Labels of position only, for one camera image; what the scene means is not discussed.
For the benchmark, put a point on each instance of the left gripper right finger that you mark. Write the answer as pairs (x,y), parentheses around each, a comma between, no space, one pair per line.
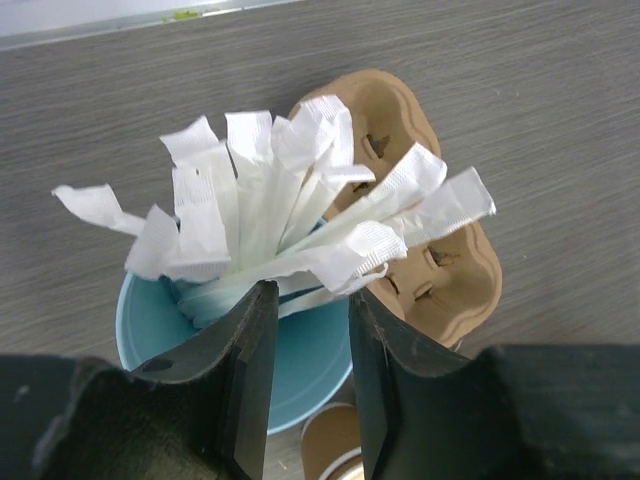
(512,412)

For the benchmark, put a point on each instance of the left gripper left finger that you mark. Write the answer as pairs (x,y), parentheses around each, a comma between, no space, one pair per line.
(197,411)

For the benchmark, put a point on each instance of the light blue straw holder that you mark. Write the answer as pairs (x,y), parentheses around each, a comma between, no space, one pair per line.
(313,355)

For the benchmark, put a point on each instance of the stack of paper cups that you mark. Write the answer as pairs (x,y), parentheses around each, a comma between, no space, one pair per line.
(331,444)

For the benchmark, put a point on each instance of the cardboard cup carrier stack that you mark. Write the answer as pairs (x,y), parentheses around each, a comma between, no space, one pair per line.
(448,287)

